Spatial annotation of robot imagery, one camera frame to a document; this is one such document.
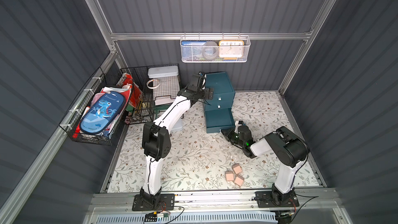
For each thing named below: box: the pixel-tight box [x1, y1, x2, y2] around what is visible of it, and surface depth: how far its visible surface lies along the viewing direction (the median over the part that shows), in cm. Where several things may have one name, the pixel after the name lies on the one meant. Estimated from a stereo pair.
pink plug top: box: [232, 163, 243, 175], surface depth 84 cm
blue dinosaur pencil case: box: [79, 91, 126, 135], surface depth 66 cm
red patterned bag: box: [116, 72, 144, 109], surface depth 112 cm
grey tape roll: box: [202, 40, 220, 61], surface depth 89 cm
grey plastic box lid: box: [147, 65, 179, 79], surface depth 104 cm
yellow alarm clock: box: [218, 39, 245, 61], surface depth 90 cm
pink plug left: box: [224, 170, 235, 181], surface depth 82 cm
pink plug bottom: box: [233, 174, 245, 188], surface depth 80 cm
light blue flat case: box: [171, 118, 183, 132], surface depth 101 cm
